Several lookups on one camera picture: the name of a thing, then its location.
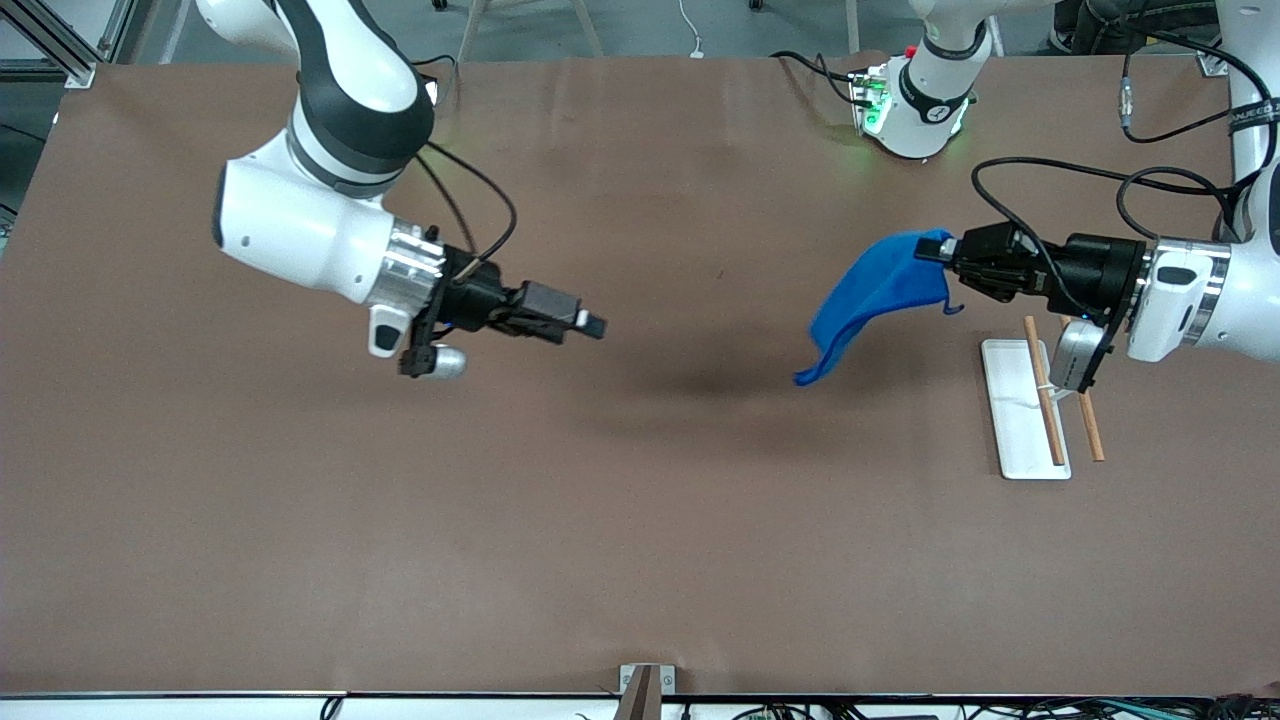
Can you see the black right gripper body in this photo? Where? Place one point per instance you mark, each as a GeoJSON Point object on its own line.
{"type": "Point", "coordinates": [478, 294]}

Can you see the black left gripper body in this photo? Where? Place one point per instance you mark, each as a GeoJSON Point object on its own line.
{"type": "Point", "coordinates": [1097, 266]}

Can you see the blue towel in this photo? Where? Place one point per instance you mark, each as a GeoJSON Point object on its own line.
{"type": "Point", "coordinates": [880, 290]}

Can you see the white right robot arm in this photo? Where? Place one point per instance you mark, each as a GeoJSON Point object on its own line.
{"type": "Point", "coordinates": [300, 220]}

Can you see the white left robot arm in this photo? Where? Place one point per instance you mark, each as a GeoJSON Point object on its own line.
{"type": "Point", "coordinates": [1240, 300]}

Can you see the white rack with wooden rods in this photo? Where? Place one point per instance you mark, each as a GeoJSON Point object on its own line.
{"type": "Point", "coordinates": [1015, 420]}

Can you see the wooden stool legs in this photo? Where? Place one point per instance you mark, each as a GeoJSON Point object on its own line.
{"type": "Point", "coordinates": [475, 25]}

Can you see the aluminium frame profile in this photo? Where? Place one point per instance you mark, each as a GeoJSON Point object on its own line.
{"type": "Point", "coordinates": [60, 50]}
{"type": "Point", "coordinates": [1213, 63]}

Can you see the grey metal camera bracket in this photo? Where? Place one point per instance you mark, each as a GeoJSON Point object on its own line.
{"type": "Point", "coordinates": [645, 690]}

